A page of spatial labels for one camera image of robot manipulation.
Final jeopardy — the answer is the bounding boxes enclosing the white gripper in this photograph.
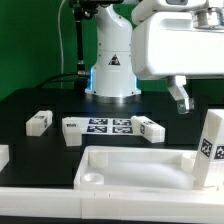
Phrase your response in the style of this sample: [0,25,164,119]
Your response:
[131,12,224,114]

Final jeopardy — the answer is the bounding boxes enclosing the white desk top tray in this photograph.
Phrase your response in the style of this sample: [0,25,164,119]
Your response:
[74,146,224,195]

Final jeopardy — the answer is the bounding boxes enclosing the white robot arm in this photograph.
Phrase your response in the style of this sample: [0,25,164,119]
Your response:
[86,0,224,114]

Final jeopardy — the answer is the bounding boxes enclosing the marker sheet with tags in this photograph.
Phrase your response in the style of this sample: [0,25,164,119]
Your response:
[66,117,143,135]

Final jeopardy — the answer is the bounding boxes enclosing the white front fence bar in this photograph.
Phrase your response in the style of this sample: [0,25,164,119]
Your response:
[0,187,224,224]

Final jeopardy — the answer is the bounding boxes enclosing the white left fence piece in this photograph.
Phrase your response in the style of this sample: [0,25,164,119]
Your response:
[0,145,9,172]

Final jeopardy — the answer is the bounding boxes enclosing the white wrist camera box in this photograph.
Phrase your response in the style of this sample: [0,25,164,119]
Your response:
[131,0,206,25]

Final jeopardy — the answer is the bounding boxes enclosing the black camera stand pole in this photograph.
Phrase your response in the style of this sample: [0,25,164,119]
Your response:
[69,0,99,86]

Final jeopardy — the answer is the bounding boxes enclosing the white cable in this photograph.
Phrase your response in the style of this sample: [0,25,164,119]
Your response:
[57,0,68,90]

